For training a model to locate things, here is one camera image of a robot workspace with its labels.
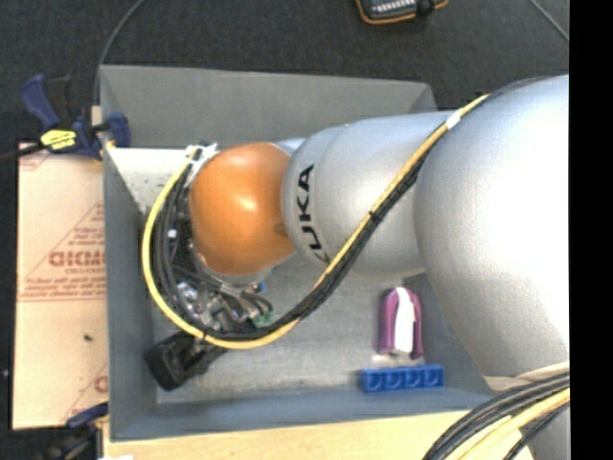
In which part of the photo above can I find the black boxy tool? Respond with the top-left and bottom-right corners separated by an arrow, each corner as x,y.
143,330 -> 227,393

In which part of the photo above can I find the brown cardboard board, red print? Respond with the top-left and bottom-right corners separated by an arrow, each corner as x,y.
11,140 -> 110,431

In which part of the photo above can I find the purple and white bottle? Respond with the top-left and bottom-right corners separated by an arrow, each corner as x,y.
376,287 -> 425,359

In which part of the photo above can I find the grey metal bin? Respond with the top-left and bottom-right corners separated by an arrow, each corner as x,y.
95,64 -> 495,443

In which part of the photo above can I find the blue toy brick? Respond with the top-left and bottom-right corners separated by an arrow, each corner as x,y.
358,363 -> 445,394

